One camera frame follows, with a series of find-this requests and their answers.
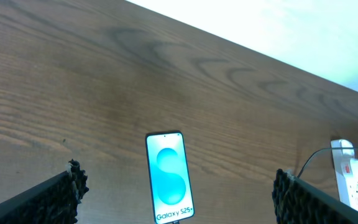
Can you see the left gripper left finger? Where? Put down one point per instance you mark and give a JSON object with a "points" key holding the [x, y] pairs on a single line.
{"points": [[52, 201]]}

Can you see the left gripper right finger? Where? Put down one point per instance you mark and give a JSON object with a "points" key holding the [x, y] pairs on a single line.
{"points": [[297, 202]]}

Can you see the blue Galaxy smartphone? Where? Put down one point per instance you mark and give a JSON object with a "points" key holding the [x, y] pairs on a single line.
{"points": [[170, 184]]}

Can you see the white power strip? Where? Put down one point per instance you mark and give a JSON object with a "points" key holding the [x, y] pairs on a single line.
{"points": [[347, 188]]}

